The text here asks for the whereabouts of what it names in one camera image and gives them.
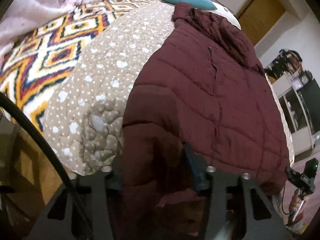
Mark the dark green panel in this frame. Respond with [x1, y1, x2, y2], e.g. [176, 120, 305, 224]
[299, 79, 320, 143]

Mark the maroon quilted puffer coat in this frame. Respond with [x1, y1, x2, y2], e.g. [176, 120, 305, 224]
[109, 2, 290, 240]

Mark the white plush pillow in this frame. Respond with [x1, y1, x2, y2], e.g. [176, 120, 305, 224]
[212, 2, 242, 30]

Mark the person's right hand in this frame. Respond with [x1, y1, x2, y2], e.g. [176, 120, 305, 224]
[289, 188, 308, 214]

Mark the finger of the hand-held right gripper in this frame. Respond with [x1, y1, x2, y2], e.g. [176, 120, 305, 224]
[285, 167, 301, 183]

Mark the cluttered white shelf unit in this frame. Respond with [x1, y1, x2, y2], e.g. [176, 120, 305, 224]
[264, 49, 320, 155]

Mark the pale pink fluffy comforter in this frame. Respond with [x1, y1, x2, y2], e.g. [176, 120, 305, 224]
[0, 0, 163, 55]

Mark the beige dotted quilt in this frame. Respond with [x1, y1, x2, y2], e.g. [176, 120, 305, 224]
[42, 1, 295, 177]

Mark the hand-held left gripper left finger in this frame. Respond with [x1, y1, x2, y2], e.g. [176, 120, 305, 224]
[27, 165, 125, 240]

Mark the black braided cable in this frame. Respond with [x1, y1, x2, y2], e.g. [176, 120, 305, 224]
[0, 92, 94, 240]

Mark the wooden door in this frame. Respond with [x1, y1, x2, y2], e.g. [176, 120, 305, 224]
[236, 0, 287, 47]

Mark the geometric patterned blanket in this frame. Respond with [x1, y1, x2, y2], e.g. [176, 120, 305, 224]
[0, 0, 163, 137]

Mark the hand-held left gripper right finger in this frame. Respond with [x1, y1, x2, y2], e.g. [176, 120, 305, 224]
[184, 144, 290, 240]

